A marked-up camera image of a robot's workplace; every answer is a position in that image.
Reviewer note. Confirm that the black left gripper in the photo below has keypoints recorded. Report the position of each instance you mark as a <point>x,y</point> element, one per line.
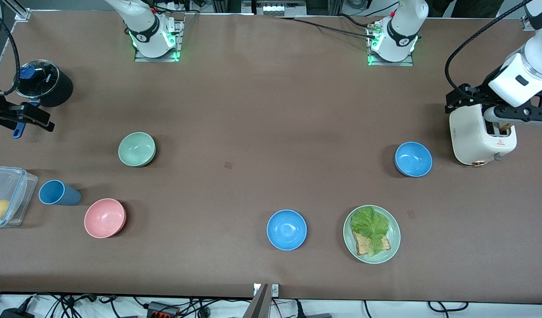
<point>479,94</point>

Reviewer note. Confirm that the blue bowl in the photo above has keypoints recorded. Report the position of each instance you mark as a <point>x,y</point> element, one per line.
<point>413,159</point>
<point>286,229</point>

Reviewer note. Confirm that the light green bowl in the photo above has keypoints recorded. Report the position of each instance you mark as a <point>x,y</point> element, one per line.
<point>137,149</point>

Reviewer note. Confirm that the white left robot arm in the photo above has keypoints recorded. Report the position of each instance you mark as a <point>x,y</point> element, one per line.
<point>524,73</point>

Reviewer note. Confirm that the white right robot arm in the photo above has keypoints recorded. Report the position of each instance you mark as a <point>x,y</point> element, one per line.
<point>142,26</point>

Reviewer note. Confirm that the pink bowl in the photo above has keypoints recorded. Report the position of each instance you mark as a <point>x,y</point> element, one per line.
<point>105,218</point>

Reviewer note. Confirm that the black pot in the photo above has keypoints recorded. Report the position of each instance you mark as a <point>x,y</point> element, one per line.
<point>61,90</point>

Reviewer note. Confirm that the glass lid with blue knob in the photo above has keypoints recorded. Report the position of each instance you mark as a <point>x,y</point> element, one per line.
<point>36,79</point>

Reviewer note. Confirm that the white toaster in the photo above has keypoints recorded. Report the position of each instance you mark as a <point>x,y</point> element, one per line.
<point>471,141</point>

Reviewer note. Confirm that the brown bread slice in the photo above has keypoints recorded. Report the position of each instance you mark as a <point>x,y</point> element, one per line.
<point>505,127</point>

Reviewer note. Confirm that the clear plastic lidded container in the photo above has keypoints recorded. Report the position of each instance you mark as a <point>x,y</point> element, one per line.
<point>14,190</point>

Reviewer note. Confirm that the blue cup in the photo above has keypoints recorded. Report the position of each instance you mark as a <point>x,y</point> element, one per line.
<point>61,194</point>

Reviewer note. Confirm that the green lettuce leaf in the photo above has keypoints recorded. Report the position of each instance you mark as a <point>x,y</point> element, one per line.
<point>369,223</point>

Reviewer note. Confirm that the light green plate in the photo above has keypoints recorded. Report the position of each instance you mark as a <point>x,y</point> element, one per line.
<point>392,247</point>

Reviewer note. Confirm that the brown toast slice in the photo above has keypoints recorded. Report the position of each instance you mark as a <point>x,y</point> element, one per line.
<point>361,244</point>

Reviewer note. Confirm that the black power adapter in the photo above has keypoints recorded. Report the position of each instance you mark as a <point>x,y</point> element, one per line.
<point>17,314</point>

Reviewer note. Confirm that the black power strip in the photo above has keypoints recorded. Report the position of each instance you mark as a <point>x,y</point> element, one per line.
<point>162,310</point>

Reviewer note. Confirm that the aluminium frame corner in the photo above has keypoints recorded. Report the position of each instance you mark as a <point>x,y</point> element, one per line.
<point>22,12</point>
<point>527,23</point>

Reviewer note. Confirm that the white table bracket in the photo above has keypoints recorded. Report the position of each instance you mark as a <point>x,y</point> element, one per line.
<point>275,289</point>

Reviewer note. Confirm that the grey camera pole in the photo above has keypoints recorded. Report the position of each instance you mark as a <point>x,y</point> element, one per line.
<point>257,304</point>

